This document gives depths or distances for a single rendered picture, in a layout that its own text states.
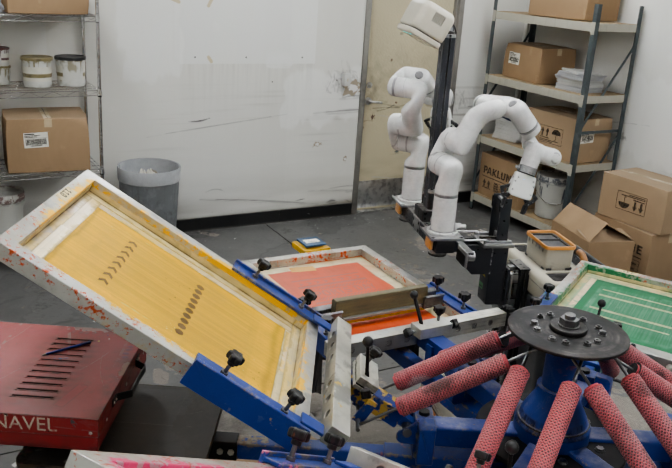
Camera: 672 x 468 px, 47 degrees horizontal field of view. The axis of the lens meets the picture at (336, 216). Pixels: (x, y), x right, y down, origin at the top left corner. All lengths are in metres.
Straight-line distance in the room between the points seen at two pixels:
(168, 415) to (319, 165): 4.74
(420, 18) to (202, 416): 1.71
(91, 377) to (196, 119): 4.29
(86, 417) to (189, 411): 0.38
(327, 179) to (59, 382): 4.97
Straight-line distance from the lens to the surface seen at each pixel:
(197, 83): 6.18
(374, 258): 3.26
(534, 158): 3.27
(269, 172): 6.57
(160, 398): 2.31
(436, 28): 3.12
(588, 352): 1.96
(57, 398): 2.04
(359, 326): 2.73
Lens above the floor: 2.14
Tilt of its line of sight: 18 degrees down
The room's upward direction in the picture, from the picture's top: 4 degrees clockwise
